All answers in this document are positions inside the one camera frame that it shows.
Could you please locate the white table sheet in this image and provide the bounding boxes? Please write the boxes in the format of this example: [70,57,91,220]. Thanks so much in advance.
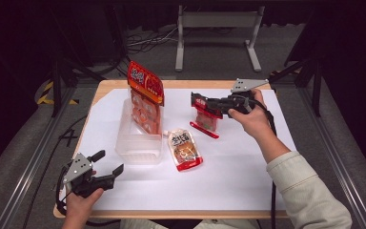
[60,88,296,212]

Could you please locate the yellow and black hazard tape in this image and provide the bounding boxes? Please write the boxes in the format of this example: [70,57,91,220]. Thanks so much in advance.
[36,80,80,106]

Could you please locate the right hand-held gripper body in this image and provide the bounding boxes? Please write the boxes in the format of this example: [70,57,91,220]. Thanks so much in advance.
[217,78,270,116]

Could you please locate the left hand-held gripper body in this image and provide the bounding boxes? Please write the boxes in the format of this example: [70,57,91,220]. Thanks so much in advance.
[62,152,116,198]

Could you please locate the red and black snack packet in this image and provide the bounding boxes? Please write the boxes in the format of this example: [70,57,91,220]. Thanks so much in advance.
[189,92,224,140]

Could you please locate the person's right hand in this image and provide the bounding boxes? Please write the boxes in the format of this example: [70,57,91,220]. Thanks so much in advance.
[228,89,275,141]

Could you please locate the black floor cable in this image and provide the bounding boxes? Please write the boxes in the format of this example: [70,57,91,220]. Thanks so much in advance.
[22,115,89,229]

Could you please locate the large orange snack packet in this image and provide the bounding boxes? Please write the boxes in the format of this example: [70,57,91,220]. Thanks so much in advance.
[127,60,166,135]

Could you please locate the beige and red sauce pouch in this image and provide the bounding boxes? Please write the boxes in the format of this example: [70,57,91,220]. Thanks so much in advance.
[166,128,204,173]

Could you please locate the black tripod stand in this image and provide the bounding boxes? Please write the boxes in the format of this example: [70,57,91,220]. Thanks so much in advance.
[49,6,106,118]
[265,56,323,117]

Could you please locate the person's left hand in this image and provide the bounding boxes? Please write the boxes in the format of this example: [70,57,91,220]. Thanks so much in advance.
[64,171,105,223]

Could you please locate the left hand-held gripper black cable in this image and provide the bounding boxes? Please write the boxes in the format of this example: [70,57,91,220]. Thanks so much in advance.
[55,165,122,227]

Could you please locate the hand-held gripper black cable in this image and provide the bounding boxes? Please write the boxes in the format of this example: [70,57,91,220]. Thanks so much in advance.
[249,98,278,229]
[55,165,122,227]

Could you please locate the right hand-held gripper black cable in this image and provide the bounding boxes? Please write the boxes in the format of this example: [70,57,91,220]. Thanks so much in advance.
[249,98,278,229]

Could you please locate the clear plastic container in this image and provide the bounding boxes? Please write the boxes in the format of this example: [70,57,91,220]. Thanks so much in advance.
[113,97,165,166]

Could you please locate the aluminium rail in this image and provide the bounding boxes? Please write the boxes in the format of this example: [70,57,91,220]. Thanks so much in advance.
[0,85,77,229]
[298,87,366,229]

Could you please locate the grey floor cable bundle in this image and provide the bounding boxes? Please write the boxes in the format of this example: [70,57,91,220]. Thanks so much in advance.
[125,27,179,55]

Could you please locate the grey metal stand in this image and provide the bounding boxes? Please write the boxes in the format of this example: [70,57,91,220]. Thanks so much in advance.
[174,4,266,73]

